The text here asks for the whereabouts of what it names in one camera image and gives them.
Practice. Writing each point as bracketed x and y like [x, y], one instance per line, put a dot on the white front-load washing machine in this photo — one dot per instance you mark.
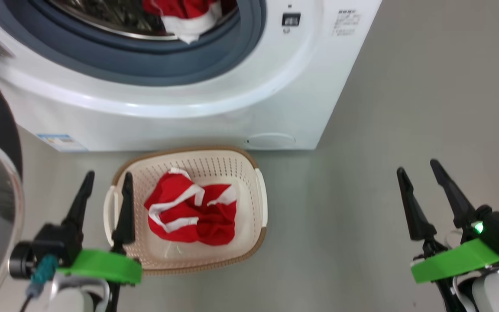
[189, 117]

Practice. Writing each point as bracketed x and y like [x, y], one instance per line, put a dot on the blue energy label sticker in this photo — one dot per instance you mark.
[61, 142]

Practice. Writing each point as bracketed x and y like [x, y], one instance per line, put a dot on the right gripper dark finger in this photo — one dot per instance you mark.
[414, 212]
[457, 203]

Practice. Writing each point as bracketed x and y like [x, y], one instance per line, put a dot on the cream perforated laundry basket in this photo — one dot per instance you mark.
[215, 173]

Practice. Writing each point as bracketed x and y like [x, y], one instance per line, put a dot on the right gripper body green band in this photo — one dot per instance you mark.
[453, 262]

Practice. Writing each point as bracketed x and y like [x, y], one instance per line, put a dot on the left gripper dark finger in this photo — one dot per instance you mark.
[80, 203]
[124, 216]

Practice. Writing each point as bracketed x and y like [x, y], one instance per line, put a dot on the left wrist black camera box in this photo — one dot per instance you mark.
[52, 245]

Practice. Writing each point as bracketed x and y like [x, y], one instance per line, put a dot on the round white filter cover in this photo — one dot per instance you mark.
[270, 140]

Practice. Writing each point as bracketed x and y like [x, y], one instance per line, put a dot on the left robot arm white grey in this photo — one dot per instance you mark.
[72, 299]

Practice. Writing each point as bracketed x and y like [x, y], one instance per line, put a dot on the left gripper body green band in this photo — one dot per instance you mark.
[102, 266]

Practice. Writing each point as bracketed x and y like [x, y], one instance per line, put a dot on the red and white garment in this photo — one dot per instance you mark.
[206, 221]
[176, 8]

